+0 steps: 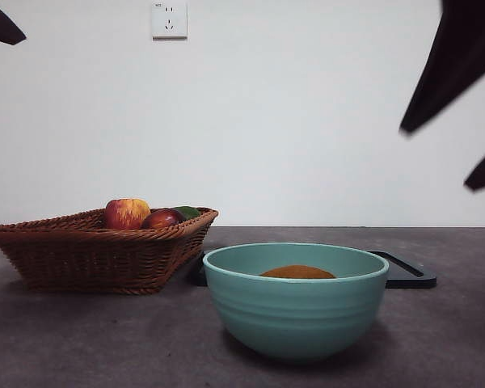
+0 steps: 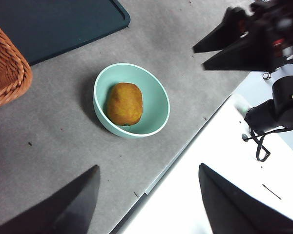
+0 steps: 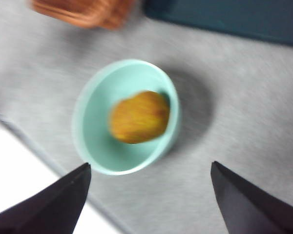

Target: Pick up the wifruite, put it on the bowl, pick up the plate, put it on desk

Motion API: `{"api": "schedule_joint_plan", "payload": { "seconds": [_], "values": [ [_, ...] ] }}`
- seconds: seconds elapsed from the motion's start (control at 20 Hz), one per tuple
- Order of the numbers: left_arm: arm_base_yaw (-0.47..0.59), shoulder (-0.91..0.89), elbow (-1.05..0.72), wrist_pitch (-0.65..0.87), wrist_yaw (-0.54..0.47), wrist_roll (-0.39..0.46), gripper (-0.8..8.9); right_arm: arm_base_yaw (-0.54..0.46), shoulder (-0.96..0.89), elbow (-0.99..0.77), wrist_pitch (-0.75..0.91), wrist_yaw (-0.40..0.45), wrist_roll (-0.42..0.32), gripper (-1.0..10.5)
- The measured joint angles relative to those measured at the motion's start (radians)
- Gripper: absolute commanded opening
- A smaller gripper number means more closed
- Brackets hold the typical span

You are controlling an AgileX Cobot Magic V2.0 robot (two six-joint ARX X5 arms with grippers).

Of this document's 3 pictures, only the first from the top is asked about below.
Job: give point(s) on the dark red plum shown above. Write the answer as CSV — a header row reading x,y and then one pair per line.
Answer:
x,y
161,220

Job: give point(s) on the green avocado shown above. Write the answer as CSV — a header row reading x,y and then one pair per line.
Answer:
x,y
190,212

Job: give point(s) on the red yellow apple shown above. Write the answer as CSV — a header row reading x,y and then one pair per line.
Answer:
x,y
125,214

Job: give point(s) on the teal bowl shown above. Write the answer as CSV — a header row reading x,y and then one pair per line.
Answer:
x,y
295,311

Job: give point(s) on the white wall socket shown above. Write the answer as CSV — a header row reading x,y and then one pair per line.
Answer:
x,y
169,20

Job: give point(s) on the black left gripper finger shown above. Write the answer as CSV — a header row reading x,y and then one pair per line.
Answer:
x,y
2,24

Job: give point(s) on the brown kiwi fruit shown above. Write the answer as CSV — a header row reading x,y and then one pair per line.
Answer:
x,y
297,272

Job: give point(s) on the brown wicker basket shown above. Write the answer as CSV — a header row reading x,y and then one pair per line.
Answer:
x,y
97,258

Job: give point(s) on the black rectangular tray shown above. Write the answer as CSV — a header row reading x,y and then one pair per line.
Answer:
x,y
408,281

